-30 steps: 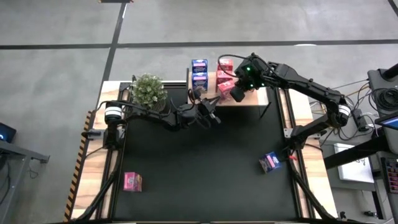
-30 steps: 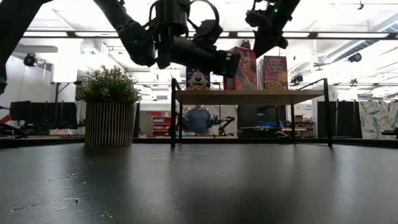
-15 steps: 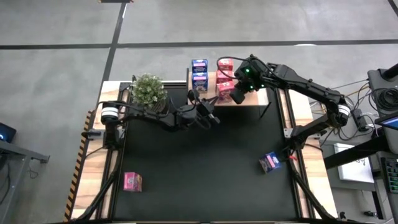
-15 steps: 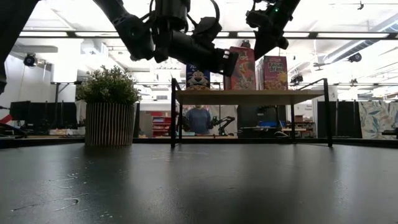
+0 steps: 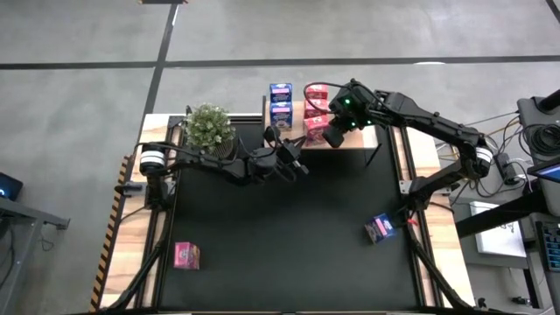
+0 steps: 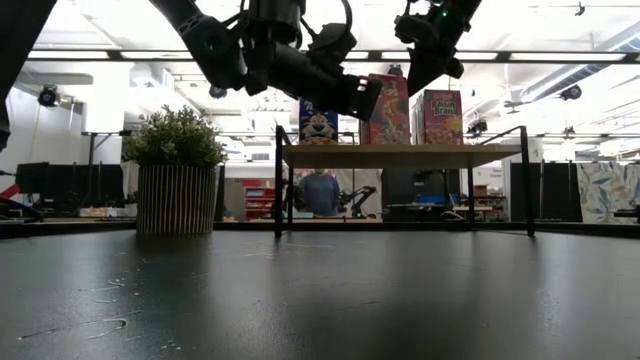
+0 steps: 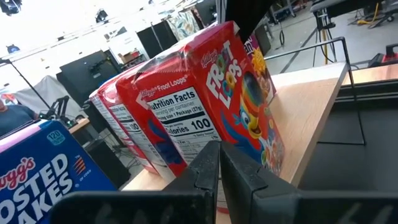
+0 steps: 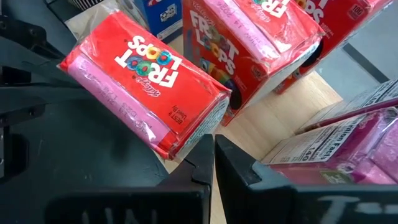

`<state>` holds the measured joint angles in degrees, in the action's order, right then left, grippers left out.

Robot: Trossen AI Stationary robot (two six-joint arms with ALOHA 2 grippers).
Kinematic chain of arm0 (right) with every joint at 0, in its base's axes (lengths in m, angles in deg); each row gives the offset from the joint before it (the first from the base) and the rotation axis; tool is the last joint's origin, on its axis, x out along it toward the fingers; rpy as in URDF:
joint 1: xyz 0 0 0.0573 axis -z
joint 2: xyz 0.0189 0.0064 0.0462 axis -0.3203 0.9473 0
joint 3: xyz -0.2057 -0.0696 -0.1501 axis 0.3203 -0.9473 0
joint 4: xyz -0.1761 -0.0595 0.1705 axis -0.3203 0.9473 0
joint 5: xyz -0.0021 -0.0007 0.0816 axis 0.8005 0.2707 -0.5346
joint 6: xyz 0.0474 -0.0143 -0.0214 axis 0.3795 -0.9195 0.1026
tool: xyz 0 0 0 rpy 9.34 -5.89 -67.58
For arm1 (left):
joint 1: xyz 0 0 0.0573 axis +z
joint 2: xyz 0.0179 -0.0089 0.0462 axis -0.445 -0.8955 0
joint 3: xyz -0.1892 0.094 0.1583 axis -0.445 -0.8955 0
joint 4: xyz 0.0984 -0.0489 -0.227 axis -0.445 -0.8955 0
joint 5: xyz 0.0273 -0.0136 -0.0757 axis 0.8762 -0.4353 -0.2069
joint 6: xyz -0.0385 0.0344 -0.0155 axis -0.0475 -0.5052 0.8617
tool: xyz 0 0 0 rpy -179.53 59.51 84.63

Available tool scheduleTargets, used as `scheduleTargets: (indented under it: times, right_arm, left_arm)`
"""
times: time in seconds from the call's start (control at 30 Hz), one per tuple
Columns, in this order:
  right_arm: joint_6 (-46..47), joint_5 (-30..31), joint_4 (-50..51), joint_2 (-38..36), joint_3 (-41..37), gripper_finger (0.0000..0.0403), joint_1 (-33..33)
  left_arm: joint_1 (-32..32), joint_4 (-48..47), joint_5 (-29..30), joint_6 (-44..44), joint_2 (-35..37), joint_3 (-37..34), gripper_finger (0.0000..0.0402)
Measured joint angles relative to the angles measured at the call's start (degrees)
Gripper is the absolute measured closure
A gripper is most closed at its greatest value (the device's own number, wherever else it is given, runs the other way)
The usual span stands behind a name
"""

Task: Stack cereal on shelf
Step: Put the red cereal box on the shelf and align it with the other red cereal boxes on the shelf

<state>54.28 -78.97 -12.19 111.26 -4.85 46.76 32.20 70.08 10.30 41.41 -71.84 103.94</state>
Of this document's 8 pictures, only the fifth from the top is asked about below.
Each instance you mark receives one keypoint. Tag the black table frame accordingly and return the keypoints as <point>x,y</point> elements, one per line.
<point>175,124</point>

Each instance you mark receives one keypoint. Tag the grey side desk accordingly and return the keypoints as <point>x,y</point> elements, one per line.
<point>26,214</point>

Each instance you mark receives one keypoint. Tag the black beam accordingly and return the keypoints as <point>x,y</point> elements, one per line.
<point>490,221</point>

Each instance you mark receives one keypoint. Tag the silver metal bracket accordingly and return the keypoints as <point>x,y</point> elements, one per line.
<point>404,187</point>

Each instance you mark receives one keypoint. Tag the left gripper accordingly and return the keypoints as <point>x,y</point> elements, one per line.
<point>286,162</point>

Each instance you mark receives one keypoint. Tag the green plant in striped pot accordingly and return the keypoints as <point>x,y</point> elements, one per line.
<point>210,127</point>

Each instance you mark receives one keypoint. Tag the yellow black hazard strip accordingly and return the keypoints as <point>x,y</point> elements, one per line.
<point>109,236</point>

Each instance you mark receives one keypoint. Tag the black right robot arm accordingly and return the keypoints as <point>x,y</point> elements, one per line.
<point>437,124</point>

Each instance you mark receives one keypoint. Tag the blue Frosted Flakes cereal box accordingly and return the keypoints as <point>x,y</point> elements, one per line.
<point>281,93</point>
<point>380,228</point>
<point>281,114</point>

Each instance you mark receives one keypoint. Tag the black power brick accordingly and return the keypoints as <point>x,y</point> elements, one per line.
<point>506,168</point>

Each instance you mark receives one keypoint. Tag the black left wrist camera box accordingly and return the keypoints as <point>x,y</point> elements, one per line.
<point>272,135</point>

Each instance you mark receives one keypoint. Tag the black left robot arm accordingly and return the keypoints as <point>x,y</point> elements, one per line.
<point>205,163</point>

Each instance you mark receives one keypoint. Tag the wooden shelf with black frame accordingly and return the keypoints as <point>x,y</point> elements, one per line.
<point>359,141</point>

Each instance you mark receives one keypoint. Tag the white board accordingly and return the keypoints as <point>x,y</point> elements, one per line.
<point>499,236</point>

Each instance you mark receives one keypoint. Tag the screen with blue display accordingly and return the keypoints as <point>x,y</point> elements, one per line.
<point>549,171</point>

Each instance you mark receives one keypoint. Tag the black device with blue light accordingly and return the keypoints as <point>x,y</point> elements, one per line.
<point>11,186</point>

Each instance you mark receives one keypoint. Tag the red plug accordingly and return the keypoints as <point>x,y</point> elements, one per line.
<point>411,221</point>

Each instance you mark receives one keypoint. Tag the pink Raisin Bran cereal box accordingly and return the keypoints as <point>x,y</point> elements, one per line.
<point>186,256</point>

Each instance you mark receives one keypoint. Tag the dark equipment desk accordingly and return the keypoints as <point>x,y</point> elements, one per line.
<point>525,114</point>

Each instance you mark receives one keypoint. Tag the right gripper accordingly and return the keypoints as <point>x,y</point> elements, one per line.
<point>347,114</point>

